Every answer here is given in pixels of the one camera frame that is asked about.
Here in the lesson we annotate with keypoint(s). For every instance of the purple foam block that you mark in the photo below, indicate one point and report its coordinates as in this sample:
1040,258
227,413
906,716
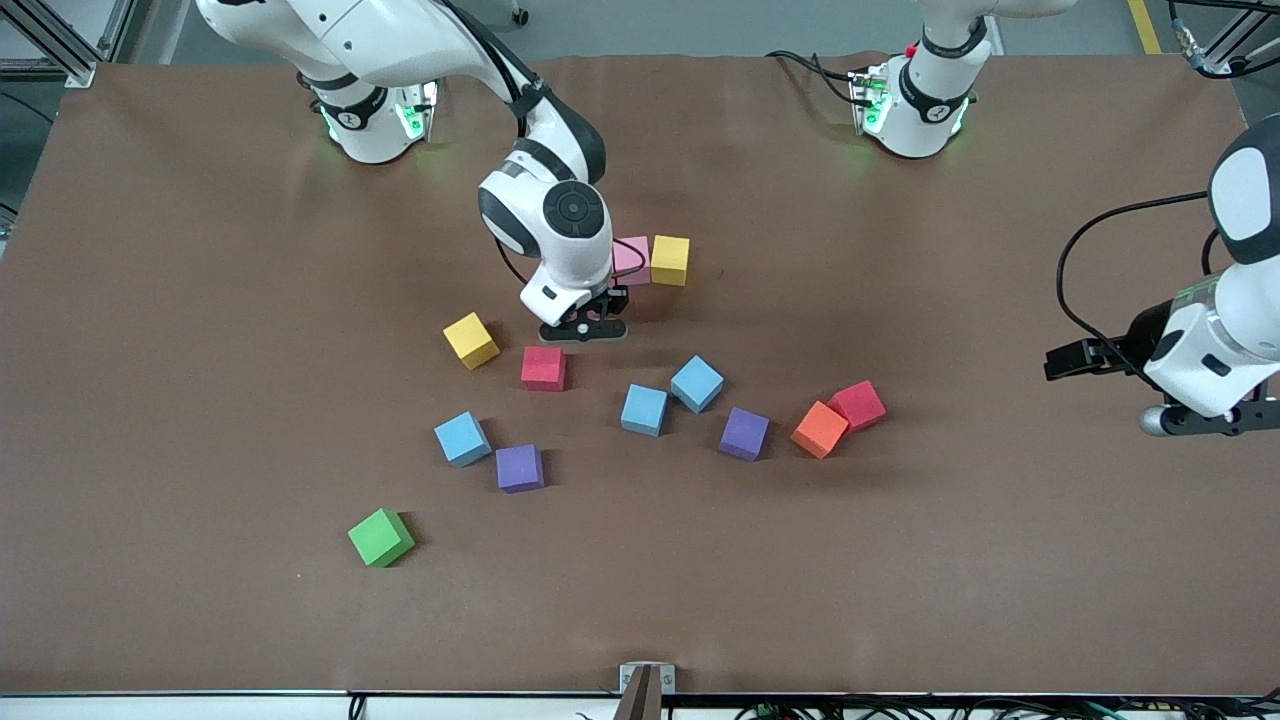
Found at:
744,433
519,468

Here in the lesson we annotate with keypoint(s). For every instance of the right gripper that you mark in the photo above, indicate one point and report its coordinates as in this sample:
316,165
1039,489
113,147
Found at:
613,298

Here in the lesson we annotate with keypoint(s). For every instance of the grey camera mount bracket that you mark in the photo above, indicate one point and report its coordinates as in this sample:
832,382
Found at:
647,690

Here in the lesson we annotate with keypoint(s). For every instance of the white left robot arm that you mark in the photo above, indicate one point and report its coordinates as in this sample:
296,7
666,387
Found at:
920,120

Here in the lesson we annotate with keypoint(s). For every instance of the aluminium frame profile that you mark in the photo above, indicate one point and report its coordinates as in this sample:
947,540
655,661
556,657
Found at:
1225,55
75,70

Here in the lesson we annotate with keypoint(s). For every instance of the blue foam block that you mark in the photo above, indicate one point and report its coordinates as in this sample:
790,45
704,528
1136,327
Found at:
697,384
462,439
644,410

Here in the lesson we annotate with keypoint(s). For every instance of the brown table cover sheet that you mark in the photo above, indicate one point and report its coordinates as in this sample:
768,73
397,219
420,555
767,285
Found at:
1000,560

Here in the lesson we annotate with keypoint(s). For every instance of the green foam block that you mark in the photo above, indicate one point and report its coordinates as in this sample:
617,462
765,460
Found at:
380,537

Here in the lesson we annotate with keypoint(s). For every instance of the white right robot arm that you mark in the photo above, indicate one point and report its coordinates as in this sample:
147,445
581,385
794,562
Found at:
570,252

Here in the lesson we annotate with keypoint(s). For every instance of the red foam block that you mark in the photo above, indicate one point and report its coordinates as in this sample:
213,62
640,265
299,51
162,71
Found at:
860,404
543,368

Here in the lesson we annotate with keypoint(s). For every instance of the yellow foam block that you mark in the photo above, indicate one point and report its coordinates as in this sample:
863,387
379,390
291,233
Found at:
470,340
669,260

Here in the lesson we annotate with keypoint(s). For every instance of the white table edge rail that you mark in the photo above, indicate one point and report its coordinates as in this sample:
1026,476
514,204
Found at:
150,708

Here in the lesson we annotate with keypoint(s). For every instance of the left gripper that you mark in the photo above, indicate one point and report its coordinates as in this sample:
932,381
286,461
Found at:
1140,338

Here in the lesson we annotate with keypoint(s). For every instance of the orange foam block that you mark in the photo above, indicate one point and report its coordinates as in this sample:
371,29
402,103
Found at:
819,430

